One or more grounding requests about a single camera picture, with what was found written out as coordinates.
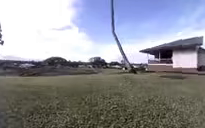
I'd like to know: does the grass lawn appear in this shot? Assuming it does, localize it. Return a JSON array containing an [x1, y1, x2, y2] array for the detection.
[[0, 68, 205, 128]]

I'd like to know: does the distant line of trees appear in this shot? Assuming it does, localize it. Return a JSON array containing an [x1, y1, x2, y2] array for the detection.
[[0, 55, 148, 71]]

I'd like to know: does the tall leaning palm tree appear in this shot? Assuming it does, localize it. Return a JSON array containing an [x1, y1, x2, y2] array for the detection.
[[109, 0, 138, 75]]

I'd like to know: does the white building with dark roof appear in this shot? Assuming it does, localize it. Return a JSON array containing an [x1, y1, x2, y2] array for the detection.
[[139, 36, 205, 75]]

